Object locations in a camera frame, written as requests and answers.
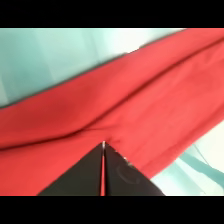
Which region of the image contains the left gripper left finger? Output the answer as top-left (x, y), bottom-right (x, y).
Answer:
top-left (37, 141), bottom-right (104, 197)

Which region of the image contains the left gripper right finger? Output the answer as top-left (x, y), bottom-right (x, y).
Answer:
top-left (103, 141), bottom-right (166, 197)

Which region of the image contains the red garment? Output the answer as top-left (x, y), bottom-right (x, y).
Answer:
top-left (0, 27), bottom-right (224, 197)

